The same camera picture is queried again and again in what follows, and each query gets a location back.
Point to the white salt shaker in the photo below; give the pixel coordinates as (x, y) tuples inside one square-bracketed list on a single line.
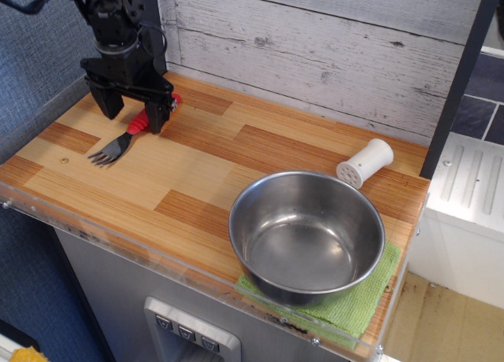
[(368, 161)]

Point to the dark grey right post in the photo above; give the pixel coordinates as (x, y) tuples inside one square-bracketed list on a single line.
[(464, 71)]

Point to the silver dispenser button panel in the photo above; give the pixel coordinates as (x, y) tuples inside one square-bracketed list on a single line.
[(180, 336)]

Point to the stainless steel pot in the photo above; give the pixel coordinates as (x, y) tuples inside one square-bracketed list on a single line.
[(305, 238)]

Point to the green cloth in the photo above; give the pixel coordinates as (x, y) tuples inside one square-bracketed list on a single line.
[(351, 314)]

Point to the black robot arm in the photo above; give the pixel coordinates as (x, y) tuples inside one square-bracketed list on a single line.
[(131, 47)]

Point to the white ridged sink unit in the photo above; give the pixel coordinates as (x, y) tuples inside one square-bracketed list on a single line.
[(459, 241)]

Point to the clear acrylic edge guard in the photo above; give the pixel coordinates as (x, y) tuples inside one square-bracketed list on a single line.
[(117, 274)]

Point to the dark grey left post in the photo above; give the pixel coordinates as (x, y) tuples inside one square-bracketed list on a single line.
[(152, 19)]

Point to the yellow object in corner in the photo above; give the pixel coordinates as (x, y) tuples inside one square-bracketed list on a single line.
[(25, 355)]

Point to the dark grey post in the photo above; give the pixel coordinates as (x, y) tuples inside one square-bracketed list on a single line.
[(464, 71), (152, 19)]

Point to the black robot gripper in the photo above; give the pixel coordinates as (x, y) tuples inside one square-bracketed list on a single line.
[(132, 75)]

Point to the red handled metal fork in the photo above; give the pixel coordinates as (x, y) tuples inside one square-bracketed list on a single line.
[(115, 149)]

